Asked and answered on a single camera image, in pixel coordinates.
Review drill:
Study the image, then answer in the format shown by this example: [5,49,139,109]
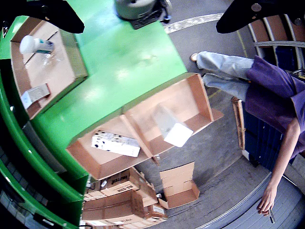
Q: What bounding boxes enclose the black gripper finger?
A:
[216,0,305,34]
[0,0,85,34]

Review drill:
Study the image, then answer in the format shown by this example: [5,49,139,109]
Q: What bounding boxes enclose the tall white carton box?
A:
[152,104,194,148]

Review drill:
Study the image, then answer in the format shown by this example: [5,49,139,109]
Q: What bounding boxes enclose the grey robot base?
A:
[113,0,158,20]

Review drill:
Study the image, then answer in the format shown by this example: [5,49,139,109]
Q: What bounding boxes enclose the bare person forearm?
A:
[268,147,290,191]

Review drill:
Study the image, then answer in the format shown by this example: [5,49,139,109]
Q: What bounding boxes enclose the shallow cardboard tray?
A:
[10,16,89,120]

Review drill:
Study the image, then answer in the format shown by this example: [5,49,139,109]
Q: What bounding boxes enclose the red box holographic end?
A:
[20,83,51,110]

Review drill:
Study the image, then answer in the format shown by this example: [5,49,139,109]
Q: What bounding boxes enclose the divided cardboard box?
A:
[66,73,224,181]

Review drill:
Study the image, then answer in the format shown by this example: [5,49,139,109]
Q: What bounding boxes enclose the white box black cow spots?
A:
[91,130,141,158]

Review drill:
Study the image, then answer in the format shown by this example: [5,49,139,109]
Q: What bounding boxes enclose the brown printed cardboard box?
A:
[83,183,141,201]

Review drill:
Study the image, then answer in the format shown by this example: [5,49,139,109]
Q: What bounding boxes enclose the person hand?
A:
[256,185,278,217]

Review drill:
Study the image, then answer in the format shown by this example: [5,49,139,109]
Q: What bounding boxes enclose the metal storage rack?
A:
[247,14,305,79]

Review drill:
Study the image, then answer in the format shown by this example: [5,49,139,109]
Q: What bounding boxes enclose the white bottle translucent cap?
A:
[19,35,55,55]

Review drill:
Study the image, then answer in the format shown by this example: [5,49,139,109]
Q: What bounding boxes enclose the person in purple shirt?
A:
[196,51,305,172]

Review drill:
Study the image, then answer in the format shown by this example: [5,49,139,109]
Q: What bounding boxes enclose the upright wooden pallet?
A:
[231,96,246,151]

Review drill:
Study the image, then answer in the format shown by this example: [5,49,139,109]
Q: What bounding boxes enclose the stacked dark blue crates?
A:
[243,104,284,171]

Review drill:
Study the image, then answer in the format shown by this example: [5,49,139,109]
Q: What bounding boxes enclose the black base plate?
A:
[130,9,172,30]

